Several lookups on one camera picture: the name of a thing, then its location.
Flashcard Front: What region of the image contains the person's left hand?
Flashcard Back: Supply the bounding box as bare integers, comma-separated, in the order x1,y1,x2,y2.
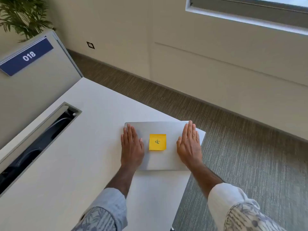
120,124,145,171

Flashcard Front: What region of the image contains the person's right hand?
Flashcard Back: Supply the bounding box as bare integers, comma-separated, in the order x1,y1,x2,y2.
176,120,203,170

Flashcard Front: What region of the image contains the silver laptop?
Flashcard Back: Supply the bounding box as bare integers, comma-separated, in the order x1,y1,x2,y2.
124,121,193,172

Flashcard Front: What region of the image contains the person's left forearm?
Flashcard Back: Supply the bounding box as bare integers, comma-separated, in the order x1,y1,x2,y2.
72,164,138,231

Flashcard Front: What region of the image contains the person's right forearm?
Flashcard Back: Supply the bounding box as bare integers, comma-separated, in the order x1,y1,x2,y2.
189,161,288,231

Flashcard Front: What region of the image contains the white desk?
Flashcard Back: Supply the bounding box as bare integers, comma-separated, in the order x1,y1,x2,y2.
0,77,206,231

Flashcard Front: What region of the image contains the grey desk partition panel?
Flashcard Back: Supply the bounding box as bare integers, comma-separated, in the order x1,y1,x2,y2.
0,29,84,150

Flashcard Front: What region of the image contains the yellow sticky note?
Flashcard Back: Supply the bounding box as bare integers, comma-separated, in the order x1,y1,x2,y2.
149,134,167,151

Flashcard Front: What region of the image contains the blue number sign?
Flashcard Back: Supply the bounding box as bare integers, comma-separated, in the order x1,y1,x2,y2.
0,36,54,77

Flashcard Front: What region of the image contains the window with grey blind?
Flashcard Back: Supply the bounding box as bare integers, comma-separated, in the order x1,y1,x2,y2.
185,0,308,36

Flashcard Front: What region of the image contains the green potted plant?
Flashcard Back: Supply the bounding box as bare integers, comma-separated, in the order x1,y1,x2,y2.
0,0,56,43

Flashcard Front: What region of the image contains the grey desk cable tray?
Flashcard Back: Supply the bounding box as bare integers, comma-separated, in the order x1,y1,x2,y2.
0,102,82,198

